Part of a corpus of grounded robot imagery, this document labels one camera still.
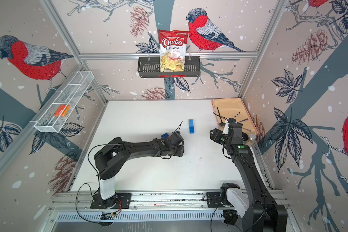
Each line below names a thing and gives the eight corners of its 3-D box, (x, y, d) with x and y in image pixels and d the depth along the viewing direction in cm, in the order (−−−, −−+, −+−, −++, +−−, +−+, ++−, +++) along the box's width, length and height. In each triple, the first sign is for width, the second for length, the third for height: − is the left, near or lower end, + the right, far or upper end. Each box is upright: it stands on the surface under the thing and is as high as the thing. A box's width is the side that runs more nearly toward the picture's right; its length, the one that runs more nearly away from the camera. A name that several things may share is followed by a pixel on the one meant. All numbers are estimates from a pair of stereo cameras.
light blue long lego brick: (189, 133, 101) (189, 132, 99) (188, 121, 108) (188, 119, 106) (194, 133, 101) (194, 131, 99) (193, 121, 108) (193, 119, 106)
